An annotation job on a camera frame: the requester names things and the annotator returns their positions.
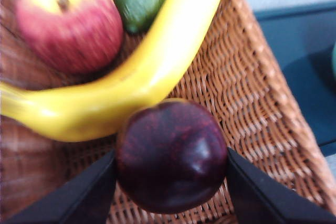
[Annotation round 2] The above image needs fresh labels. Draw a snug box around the black rectangular tray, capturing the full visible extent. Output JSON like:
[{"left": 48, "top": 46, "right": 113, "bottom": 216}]
[{"left": 253, "top": 1, "right": 336, "bottom": 154}]

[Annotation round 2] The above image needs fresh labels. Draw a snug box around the yellow banana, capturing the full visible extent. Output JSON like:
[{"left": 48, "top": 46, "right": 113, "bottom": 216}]
[{"left": 0, "top": 0, "right": 227, "bottom": 143}]

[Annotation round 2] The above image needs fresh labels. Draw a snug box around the red apple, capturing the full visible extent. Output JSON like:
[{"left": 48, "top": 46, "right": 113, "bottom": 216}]
[{"left": 14, "top": 0, "right": 124, "bottom": 75}]

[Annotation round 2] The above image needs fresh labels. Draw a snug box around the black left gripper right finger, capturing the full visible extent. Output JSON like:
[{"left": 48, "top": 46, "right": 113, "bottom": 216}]
[{"left": 227, "top": 146, "right": 336, "bottom": 224}]

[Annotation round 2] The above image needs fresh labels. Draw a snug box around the green avocado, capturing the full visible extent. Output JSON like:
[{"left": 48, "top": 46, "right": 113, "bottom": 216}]
[{"left": 110, "top": 0, "right": 176, "bottom": 35}]

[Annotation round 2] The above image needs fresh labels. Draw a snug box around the dark purple plum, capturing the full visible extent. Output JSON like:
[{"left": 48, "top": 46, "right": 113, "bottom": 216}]
[{"left": 115, "top": 99, "right": 229, "bottom": 214}]

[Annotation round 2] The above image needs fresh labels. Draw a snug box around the brown wicker basket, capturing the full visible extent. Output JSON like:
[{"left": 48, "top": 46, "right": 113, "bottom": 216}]
[{"left": 0, "top": 0, "right": 336, "bottom": 224}]

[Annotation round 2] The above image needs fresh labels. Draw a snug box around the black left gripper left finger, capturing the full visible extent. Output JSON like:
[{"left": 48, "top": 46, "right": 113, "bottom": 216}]
[{"left": 5, "top": 150, "right": 118, "bottom": 224}]

